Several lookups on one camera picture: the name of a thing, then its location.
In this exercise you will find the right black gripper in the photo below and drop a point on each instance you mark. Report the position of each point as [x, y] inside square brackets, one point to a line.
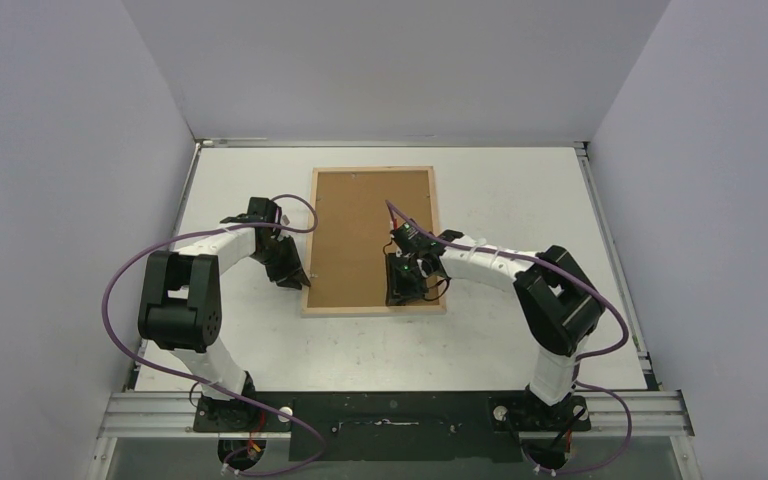
[404, 282]

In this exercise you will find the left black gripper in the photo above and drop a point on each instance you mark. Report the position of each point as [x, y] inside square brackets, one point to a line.
[290, 275]

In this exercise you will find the white wooden picture frame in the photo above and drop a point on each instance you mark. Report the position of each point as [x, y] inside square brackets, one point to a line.
[371, 311]

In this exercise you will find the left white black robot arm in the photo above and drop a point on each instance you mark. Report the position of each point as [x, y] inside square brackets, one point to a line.
[181, 307]

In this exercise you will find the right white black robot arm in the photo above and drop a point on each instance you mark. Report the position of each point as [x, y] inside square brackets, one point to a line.
[553, 294]

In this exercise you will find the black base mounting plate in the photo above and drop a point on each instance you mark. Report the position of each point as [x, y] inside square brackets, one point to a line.
[500, 426]

